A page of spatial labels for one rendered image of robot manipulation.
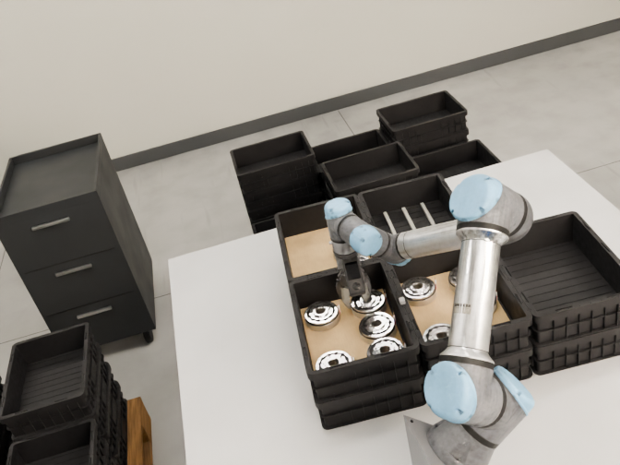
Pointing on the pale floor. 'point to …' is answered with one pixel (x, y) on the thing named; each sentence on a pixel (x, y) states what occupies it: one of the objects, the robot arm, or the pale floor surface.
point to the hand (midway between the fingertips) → (357, 305)
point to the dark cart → (77, 240)
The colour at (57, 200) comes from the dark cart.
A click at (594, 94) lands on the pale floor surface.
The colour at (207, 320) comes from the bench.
